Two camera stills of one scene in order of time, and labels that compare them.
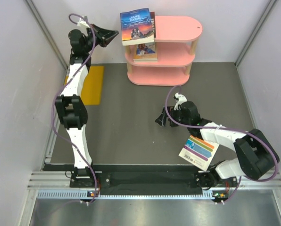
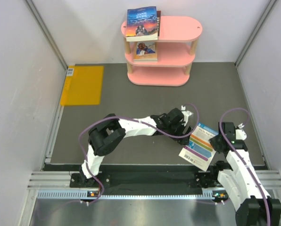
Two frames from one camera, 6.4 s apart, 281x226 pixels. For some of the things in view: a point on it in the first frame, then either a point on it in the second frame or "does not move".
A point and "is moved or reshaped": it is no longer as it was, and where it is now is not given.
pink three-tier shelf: (176, 36) does not move
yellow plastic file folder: (91, 88) does not move
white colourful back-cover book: (198, 151) does not move
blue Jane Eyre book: (136, 27) is moved or reshaped
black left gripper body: (89, 40) → (177, 130)
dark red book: (152, 20) → (158, 18)
